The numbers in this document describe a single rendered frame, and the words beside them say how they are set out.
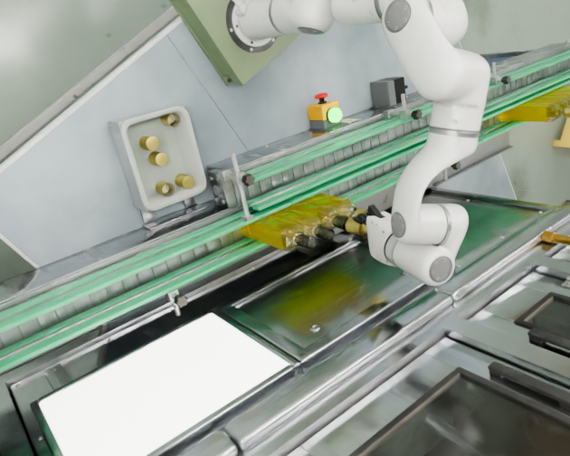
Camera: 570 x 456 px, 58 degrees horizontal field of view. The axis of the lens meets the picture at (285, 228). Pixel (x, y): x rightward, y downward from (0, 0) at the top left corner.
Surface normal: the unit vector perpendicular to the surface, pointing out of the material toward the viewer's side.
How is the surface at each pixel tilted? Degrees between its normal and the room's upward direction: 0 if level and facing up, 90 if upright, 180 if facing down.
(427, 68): 81
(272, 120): 0
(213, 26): 4
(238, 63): 4
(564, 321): 90
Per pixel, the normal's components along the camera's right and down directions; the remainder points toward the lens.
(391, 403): -0.19, -0.91
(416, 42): -0.67, 0.09
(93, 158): 0.59, 0.18
